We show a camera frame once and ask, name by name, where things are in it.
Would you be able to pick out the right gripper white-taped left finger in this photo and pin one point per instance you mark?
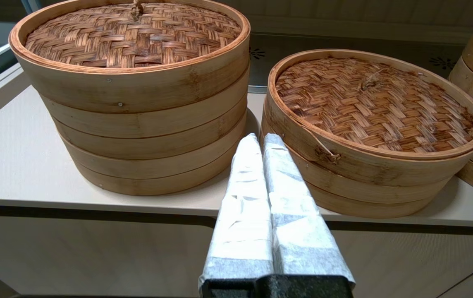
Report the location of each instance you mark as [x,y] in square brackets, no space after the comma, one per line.
[244,215]

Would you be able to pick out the tall bamboo steamer basket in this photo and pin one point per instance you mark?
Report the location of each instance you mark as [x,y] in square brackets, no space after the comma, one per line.
[145,165]

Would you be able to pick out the right bamboo steamer with lid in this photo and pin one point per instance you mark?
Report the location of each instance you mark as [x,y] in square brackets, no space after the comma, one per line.
[364,103]

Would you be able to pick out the woven bamboo steamer lid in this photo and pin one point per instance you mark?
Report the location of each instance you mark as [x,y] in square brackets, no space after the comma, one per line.
[137,41]

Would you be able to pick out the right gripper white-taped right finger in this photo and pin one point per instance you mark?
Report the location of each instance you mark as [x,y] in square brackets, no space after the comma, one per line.
[298,223]

